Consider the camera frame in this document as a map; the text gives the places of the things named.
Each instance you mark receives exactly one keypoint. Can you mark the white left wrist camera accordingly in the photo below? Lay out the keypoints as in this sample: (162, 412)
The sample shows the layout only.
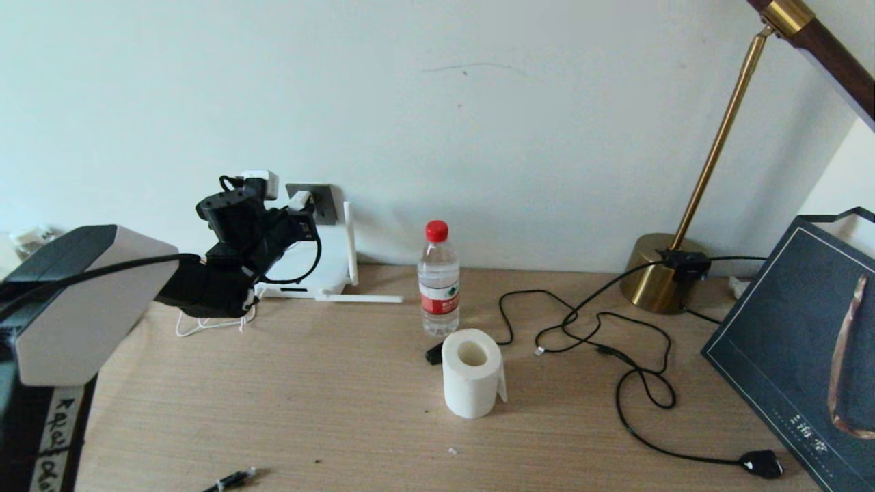
(265, 184)

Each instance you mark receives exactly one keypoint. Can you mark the white toilet paper roll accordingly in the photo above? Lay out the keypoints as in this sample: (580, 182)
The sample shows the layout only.
(472, 388)

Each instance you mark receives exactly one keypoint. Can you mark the clear plastic packet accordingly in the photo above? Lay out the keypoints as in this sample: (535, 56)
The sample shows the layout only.
(31, 239)

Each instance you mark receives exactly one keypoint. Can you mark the brass desk lamp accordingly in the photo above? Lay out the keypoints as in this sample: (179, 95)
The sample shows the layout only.
(649, 280)

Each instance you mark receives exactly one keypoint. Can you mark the dark teal paper gift bag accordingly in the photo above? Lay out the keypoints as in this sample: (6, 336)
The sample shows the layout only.
(772, 342)

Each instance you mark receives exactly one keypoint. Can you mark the white wifi router with antennas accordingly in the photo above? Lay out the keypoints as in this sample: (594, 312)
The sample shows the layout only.
(335, 256)

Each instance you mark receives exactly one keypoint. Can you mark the white power adapter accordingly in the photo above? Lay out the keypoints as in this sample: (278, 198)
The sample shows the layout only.
(301, 201)

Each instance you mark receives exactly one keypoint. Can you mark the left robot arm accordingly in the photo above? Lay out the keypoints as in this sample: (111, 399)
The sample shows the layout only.
(82, 301)

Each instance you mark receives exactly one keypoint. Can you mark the grey wall socket plate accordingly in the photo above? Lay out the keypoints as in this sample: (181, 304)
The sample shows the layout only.
(327, 205)

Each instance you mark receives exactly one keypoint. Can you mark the small black connector front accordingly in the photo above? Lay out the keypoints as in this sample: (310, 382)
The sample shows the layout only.
(231, 480)

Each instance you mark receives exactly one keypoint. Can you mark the clear water bottle red cap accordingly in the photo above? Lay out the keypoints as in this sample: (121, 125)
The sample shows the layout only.
(439, 287)

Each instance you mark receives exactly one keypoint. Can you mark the small white object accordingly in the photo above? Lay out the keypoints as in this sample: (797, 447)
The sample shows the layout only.
(738, 287)

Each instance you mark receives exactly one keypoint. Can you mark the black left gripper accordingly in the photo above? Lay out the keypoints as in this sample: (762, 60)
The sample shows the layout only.
(280, 242)

